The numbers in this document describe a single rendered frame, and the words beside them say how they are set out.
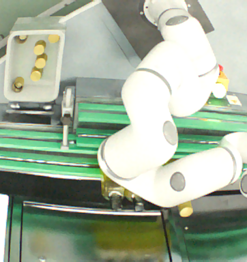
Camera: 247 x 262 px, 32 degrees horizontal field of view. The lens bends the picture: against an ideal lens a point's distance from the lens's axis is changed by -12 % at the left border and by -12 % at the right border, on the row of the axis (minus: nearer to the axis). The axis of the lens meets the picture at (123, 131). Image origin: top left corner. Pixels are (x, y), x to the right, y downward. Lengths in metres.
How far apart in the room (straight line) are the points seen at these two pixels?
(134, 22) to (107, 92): 0.22
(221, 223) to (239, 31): 0.61
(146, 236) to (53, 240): 0.26
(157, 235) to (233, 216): 0.30
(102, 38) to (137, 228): 0.54
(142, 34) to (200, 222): 0.58
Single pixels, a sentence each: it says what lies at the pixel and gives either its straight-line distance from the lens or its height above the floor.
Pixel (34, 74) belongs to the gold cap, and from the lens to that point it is 1.32.
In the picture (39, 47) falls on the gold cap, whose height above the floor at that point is 0.81.
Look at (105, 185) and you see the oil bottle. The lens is 1.18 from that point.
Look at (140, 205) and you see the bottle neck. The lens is 1.17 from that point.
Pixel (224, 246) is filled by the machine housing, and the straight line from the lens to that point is 1.32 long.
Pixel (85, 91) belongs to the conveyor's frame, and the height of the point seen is 0.85.
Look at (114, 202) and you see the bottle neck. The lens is 1.14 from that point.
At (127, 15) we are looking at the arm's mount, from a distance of 1.26.
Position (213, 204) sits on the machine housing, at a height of 0.94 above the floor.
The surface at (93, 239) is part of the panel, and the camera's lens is 1.22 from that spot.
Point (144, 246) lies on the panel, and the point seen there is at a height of 1.17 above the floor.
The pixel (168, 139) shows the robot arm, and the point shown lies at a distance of 0.76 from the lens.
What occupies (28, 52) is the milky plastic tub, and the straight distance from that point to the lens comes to 1.34.
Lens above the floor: 2.01
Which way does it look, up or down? 59 degrees down
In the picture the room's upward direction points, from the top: 171 degrees clockwise
